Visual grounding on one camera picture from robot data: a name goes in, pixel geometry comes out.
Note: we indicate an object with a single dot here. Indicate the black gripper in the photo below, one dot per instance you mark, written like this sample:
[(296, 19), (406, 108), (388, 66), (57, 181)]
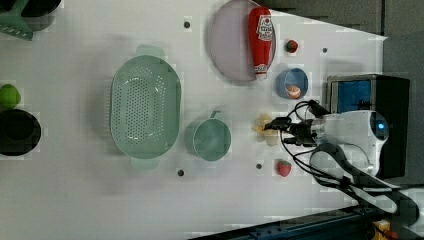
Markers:
[(300, 133)]

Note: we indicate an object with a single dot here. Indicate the peeled yellow banana toy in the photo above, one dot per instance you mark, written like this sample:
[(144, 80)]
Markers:
[(270, 136)]

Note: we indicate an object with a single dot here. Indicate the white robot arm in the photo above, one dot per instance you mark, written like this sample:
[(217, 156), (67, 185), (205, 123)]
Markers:
[(344, 152)]

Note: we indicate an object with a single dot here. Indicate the green metal mug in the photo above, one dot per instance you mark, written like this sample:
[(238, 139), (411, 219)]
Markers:
[(208, 138)]

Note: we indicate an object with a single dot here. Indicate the orange slice toy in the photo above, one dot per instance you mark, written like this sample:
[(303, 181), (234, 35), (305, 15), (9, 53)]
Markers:
[(294, 92)]

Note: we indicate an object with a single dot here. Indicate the blue bowl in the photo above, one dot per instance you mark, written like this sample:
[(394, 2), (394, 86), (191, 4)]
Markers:
[(294, 76)]

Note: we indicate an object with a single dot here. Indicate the large red strawberry toy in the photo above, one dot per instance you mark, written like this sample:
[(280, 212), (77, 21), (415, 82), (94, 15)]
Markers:
[(284, 168)]

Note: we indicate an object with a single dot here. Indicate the small red strawberry toy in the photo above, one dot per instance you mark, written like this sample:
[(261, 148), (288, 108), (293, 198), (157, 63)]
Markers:
[(291, 46)]

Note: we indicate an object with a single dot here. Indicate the grey round plate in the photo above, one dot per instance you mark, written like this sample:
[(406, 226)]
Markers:
[(229, 41)]

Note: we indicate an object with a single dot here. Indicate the red ketchup bottle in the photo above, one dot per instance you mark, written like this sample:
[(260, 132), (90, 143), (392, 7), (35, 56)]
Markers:
[(260, 32)]

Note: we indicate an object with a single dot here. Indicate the black toaster oven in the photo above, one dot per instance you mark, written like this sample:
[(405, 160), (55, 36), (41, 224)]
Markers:
[(386, 95)]

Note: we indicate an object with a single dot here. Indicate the green perforated colander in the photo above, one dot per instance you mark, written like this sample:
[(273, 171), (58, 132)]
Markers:
[(145, 107)]

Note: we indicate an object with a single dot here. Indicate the black cylinder cup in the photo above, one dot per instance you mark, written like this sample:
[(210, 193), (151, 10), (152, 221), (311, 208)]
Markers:
[(20, 132), (38, 8)]

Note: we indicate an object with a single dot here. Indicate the green lime toy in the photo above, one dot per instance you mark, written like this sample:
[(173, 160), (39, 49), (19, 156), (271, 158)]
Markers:
[(9, 96)]

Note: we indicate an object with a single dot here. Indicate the green plastic spatula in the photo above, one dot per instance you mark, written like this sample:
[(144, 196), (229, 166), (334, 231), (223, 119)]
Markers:
[(11, 20)]

